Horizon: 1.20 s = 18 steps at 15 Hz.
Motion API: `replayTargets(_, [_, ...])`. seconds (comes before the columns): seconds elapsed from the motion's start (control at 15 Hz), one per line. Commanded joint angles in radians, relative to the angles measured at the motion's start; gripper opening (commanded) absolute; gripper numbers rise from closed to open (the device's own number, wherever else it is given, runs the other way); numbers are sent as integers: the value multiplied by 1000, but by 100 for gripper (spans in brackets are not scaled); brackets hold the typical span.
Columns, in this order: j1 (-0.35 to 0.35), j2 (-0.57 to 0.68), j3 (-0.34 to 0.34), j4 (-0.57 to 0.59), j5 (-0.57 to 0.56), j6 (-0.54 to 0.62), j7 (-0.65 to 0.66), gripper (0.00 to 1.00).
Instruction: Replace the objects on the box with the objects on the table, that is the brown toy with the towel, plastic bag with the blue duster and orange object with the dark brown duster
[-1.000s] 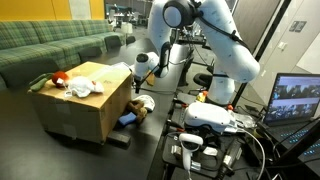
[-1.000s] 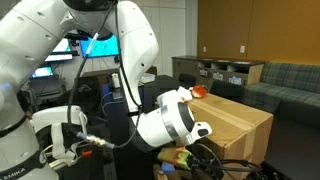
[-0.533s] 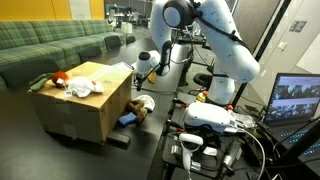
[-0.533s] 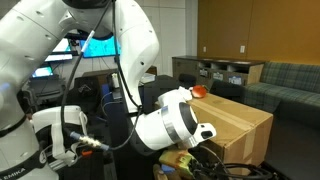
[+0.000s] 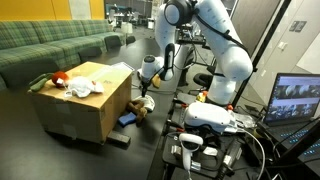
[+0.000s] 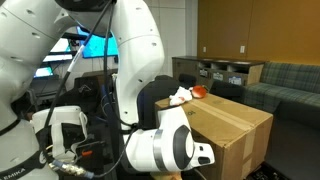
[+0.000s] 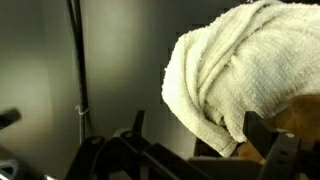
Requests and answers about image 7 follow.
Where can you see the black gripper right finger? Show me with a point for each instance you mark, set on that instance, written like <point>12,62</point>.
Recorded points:
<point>283,156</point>

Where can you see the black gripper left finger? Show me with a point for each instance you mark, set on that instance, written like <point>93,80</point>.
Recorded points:
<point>130,150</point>

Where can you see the brown moose plush toy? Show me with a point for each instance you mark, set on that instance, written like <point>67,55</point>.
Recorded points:
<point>305,113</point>

